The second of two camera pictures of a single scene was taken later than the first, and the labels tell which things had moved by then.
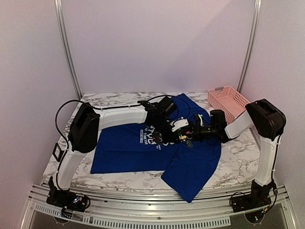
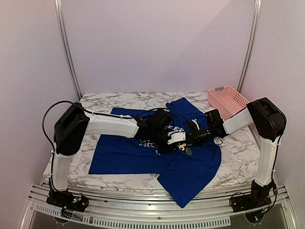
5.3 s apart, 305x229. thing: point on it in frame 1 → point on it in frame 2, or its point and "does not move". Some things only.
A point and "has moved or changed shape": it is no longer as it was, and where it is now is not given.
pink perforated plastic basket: (226, 98) does not move
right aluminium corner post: (256, 14) does not move
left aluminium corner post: (61, 26) does not move
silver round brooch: (189, 143) has moved or changed shape
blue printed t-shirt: (188, 169) has moved or changed shape
